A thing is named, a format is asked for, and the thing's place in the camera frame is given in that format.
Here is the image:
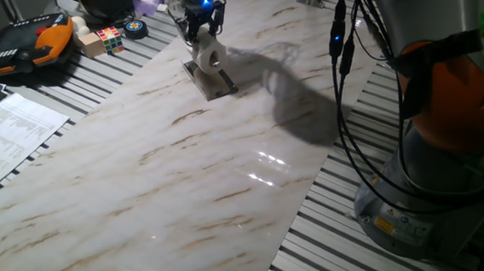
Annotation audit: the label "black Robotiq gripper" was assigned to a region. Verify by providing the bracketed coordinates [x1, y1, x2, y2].
[178, 0, 228, 46]

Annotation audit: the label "white toilet paper roll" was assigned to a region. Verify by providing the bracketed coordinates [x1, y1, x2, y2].
[190, 29, 232, 77]

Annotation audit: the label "purple translucent object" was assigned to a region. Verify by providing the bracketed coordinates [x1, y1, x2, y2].
[131, 0, 164, 18]

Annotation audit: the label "round black blue disc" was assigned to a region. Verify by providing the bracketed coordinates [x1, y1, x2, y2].
[123, 18, 151, 41]

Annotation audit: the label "colourful Rubik's cube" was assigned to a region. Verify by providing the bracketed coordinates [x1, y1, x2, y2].
[94, 25, 128, 57]

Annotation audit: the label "plain wooden cube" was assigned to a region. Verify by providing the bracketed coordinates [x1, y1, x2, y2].
[76, 31, 107, 60]

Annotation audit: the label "small white rounded figure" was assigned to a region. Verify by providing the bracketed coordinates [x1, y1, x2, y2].
[69, 15, 92, 40]

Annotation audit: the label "marble pattern table sheet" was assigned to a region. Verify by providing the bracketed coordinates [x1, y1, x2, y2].
[0, 0, 384, 271]

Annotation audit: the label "orange black teach pendant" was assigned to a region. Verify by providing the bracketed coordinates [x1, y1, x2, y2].
[0, 9, 76, 84]

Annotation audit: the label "printed white paper sheets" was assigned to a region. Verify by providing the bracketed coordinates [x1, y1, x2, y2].
[0, 91, 72, 212]

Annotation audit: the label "black cable with lit plug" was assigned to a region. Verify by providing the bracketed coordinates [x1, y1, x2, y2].
[316, 0, 484, 220]

